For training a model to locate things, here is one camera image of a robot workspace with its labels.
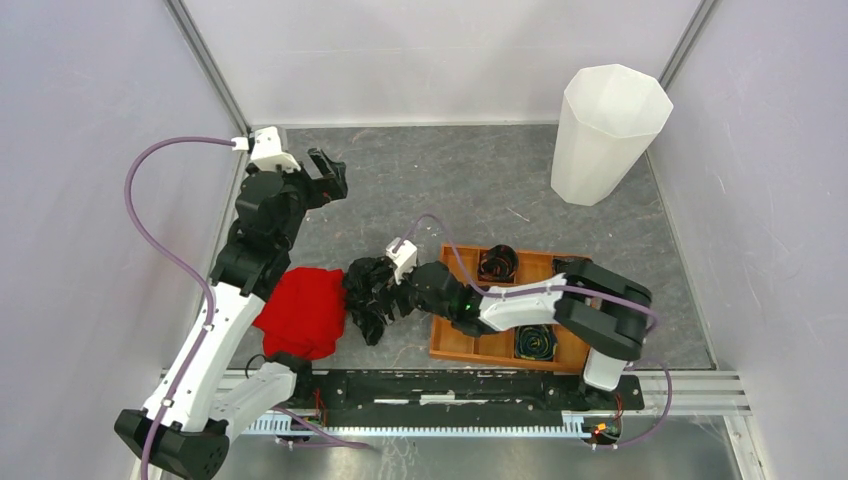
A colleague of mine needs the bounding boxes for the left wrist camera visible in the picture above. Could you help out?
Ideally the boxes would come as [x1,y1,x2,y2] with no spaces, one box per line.
[248,126,302,173]

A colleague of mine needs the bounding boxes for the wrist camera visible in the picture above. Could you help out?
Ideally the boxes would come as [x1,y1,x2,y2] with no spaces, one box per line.
[385,237,418,285]
[248,126,302,173]

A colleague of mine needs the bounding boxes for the white slotted cable duct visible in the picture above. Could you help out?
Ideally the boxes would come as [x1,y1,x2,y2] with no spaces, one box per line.
[243,413,590,440]

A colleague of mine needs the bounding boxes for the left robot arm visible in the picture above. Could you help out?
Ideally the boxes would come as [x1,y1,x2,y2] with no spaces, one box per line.
[114,137,349,479]

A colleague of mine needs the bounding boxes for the rolled sock orange stripes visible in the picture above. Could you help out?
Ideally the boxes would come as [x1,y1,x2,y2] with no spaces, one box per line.
[477,244,519,283]

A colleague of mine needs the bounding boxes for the black trash bag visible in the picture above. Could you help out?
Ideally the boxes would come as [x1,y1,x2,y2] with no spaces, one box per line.
[342,256,400,346]

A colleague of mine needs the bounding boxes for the wooden compartment tray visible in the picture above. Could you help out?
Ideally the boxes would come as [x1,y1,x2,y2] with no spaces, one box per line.
[429,249,589,374]

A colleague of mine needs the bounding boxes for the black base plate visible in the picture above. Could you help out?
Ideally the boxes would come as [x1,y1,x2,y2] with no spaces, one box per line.
[280,369,645,428]

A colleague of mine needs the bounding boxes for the red cloth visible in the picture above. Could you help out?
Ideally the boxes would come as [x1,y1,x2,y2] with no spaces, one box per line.
[253,267,346,361]

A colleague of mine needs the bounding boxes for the white trash bin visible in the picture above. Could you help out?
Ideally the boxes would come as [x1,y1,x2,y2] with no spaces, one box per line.
[550,64,674,206]

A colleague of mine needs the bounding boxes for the rolled sock yellow blue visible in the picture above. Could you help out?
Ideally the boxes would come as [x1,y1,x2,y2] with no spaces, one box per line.
[514,325,558,362]

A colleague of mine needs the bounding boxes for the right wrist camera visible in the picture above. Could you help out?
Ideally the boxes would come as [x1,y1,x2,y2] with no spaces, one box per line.
[385,237,418,285]

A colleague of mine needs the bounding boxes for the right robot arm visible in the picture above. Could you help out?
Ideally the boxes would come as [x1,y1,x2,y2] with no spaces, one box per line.
[392,259,657,408]

